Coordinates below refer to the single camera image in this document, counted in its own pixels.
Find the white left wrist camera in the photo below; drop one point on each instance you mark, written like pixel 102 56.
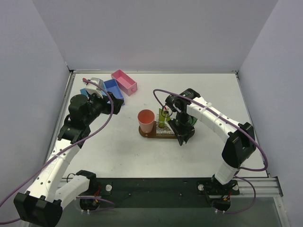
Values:
pixel 94 87

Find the clear textured plastic box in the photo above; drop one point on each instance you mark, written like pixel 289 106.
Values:
pixel 163 128

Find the oval wooden tray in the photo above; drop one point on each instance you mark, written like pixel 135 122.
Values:
pixel 152 134

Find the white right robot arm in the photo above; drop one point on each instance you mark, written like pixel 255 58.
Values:
pixel 190 106

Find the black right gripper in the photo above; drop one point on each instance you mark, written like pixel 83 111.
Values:
pixel 183 127

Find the blue compartment organizer box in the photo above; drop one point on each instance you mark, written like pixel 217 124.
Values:
pixel 109 86

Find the aluminium frame rail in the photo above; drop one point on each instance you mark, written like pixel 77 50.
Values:
pixel 265 187

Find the green plastic cup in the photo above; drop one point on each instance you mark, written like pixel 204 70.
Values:
pixel 192 121

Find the pink drawer box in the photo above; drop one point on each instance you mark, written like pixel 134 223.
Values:
pixel 125 83

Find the pink plastic cup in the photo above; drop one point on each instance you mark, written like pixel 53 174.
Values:
pixel 146 120

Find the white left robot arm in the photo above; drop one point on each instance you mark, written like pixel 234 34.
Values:
pixel 43 203

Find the yellow green toothpaste tube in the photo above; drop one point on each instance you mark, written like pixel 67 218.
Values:
pixel 161 119
pixel 167 116

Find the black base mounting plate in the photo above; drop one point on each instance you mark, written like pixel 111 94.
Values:
pixel 157 193

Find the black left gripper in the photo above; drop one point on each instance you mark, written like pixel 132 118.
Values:
pixel 113 102

